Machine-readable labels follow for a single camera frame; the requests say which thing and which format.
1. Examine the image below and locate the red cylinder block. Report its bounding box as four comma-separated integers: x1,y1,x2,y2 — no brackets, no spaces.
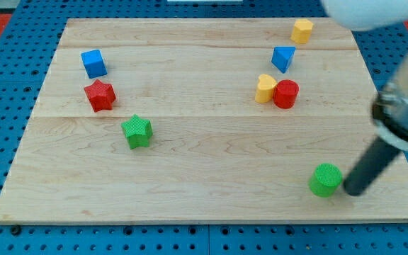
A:
273,79,300,109

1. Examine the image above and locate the green star block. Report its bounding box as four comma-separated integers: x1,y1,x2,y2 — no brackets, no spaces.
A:
121,115,153,149

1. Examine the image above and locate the green cylinder block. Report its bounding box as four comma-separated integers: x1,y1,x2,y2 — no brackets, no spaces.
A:
308,163,343,198

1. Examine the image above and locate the yellow heart block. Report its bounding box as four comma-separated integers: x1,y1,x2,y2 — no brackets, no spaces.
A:
255,74,277,103

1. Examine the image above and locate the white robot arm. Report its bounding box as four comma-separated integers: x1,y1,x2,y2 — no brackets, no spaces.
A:
322,0,408,151

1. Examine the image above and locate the wooden board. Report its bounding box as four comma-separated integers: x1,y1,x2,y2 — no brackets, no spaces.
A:
0,18,408,225

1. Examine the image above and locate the yellow hexagon block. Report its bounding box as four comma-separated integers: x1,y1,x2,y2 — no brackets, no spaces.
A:
290,18,314,44

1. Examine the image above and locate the blue triangle block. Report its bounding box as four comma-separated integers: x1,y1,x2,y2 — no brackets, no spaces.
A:
271,46,295,74

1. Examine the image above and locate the red star block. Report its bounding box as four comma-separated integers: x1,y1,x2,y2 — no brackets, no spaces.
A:
84,79,116,113

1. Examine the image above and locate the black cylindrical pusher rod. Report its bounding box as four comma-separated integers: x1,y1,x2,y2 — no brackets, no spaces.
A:
343,137,400,196

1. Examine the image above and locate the blue cube block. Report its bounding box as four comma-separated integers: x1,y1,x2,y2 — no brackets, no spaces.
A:
81,50,108,79

